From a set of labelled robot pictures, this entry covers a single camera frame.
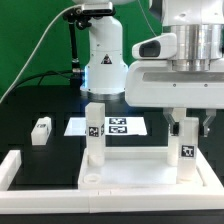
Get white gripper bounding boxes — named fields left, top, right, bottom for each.
left=125, top=59, right=224, bottom=137

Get white desk top tray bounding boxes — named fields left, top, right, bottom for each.
left=77, top=145, right=205, bottom=191

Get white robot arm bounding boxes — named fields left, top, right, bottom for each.
left=73, top=0, right=224, bottom=136

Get fiducial marker sheet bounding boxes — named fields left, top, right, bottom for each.
left=64, top=117, right=147, bottom=136

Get black cables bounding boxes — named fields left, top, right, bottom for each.
left=6, top=69, right=74, bottom=96

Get grey camera on stand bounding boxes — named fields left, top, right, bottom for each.
left=81, top=2, right=114, bottom=16

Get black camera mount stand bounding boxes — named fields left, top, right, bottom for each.
left=63, top=9, right=91, bottom=89

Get white cable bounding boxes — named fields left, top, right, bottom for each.
left=0, top=3, right=84, bottom=104

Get white U-shaped frame fence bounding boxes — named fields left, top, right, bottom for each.
left=0, top=150, right=224, bottom=214

